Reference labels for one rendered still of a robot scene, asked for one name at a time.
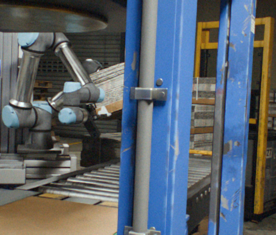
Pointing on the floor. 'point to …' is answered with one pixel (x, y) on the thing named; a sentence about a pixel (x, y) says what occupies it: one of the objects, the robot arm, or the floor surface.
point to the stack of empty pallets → (41, 89)
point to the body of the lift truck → (269, 170)
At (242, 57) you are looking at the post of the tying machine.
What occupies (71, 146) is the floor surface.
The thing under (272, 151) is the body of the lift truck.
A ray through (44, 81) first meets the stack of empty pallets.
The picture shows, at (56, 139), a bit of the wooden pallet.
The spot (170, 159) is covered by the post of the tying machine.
